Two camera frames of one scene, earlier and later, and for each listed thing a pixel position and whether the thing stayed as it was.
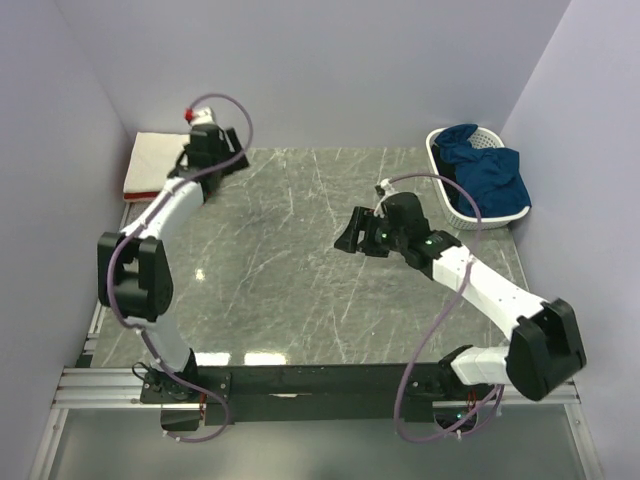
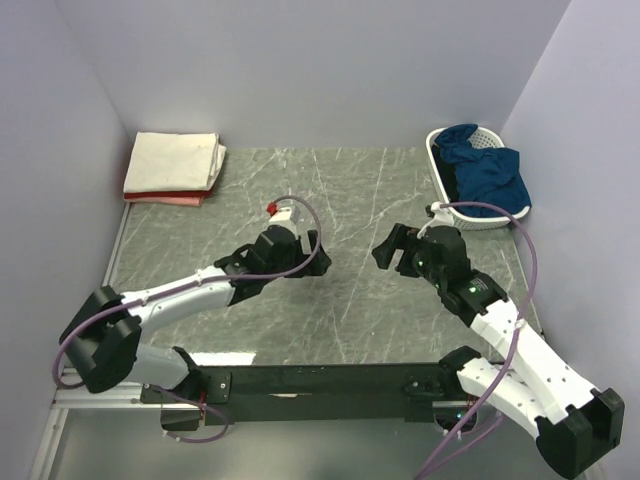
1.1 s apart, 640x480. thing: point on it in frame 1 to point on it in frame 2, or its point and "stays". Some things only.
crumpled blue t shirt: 491,176 stays
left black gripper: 235,166 to 318,267
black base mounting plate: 191,398 stays
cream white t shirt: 151,160 stays
